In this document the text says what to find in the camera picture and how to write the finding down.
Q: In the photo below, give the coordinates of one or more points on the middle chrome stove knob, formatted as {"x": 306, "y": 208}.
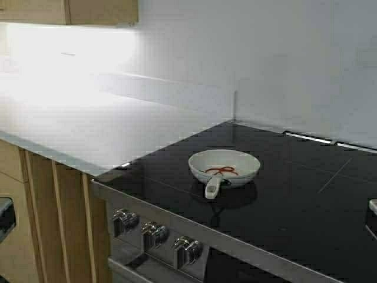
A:
{"x": 153, "y": 235}

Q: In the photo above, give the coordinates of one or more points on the left chrome stove knob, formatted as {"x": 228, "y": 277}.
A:
{"x": 124, "y": 221}

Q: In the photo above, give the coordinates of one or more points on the black glass cooktop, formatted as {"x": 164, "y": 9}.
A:
{"x": 312, "y": 202}

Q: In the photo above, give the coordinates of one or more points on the right chrome stove knob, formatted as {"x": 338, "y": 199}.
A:
{"x": 186, "y": 251}

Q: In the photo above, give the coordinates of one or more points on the wooden upper cabinet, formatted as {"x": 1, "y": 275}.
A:
{"x": 70, "y": 12}

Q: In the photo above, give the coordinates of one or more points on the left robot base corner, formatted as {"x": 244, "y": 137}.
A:
{"x": 8, "y": 217}

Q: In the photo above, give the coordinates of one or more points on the stainless steel oven front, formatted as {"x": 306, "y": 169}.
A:
{"x": 223, "y": 259}

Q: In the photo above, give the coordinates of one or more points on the wooden lower cabinet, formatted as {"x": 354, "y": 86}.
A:
{"x": 61, "y": 227}

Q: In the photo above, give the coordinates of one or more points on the white frying pan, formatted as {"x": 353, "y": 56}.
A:
{"x": 246, "y": 165}

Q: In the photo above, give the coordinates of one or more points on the red sauce squiggle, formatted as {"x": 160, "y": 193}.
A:
{"x": 222, "y": 170}

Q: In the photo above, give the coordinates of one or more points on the wooden cabinet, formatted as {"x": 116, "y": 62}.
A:
{"x": 70, "y": 12}
{"x": 61, "y": 227}

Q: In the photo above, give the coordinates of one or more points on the chrome stove knob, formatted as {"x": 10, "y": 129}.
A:
{"x": 124, "y": 221}
{"x": 153, "y": 235}
{"x": 186, "y": 251}

